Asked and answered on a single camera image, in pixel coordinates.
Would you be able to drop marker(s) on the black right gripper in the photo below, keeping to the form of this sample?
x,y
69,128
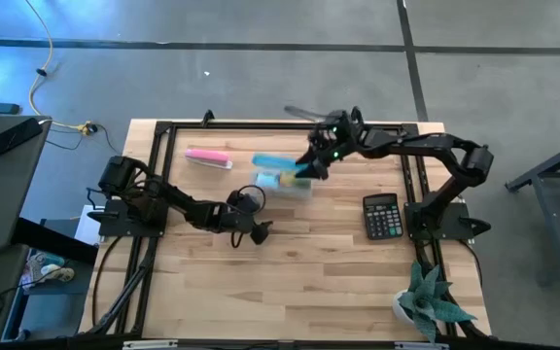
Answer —
x,y
336,138

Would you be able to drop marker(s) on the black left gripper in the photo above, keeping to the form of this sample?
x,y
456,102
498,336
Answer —
x,y
234,219

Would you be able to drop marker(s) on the clear pencil box blue lid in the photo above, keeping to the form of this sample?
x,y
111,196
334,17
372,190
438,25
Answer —
x,y
275,163

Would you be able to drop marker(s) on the blue sticky note pad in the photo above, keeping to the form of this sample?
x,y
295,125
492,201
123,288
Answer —
x,y
267,180

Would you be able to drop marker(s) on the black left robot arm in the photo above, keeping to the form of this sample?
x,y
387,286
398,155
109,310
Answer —
x,y
183,206

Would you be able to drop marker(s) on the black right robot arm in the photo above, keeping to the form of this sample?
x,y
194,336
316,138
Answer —
x,y
416,143

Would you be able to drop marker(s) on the black desk calculator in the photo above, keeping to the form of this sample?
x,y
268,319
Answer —
x,y
383,216

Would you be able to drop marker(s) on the pink white stapler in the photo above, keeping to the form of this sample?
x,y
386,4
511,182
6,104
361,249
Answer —
x,y
207,158

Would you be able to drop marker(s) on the white plant pot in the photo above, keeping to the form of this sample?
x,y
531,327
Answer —
x,y
399,311

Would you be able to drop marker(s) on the green succulent plant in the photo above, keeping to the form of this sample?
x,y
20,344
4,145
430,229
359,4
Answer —
x,y
428,301

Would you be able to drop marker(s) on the white paper sheet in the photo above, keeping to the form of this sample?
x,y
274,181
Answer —
x,y
83,228

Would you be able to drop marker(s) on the dark grey metal cart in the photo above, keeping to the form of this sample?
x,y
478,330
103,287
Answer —
x,y
547,170

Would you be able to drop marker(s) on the black smartphone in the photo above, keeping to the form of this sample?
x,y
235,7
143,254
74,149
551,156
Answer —
x,y
16,136

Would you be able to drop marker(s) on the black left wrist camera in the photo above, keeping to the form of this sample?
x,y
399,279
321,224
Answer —
x,y
243,201

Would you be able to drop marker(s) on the black table frame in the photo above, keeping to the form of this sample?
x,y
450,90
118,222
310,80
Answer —
x,y
260,126

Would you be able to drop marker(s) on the white metal bracket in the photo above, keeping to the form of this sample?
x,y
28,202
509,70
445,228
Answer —
x,y
149,344

